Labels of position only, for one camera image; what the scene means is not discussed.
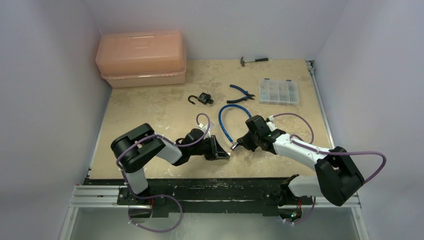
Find aluminium frame rail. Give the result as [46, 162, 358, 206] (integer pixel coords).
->
[84, 60, 366, 215]

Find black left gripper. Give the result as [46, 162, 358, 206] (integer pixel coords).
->
[189, 135, 229, 161]

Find orange plastic toolbox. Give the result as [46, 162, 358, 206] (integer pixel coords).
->
[95, 30, 187, 88]

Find blue cable lock loop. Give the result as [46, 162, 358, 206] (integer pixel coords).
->
[218, 103, 252, 151]

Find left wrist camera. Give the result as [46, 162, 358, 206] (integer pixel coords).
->
[198, 122, 214, 132]

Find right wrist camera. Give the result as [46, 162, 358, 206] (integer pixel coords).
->
[266, 115, 277, 132]

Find black lock body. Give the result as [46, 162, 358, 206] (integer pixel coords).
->
[187, 92, 214, 105]

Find small black handled hammer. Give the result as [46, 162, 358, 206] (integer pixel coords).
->
[240, 56, 269, 67]

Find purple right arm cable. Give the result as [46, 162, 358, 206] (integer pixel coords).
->
[270, 112, 388, 226]

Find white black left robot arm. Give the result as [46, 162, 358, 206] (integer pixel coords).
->
[110, 123, 230, 205]

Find blue handled pliers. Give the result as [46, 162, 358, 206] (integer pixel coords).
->
[226, 84, 256, 105]

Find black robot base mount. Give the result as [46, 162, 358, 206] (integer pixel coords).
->
[83, 177, 313, 218]

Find clear plastic screw organizer box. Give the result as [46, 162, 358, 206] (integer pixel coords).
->
[258, 78, 300, 106]

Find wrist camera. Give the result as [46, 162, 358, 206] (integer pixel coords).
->
[198, 122, 214, 132]
[266, 115, 277, 132]

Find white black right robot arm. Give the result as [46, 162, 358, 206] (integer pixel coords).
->
[236, 115, 366, 207]

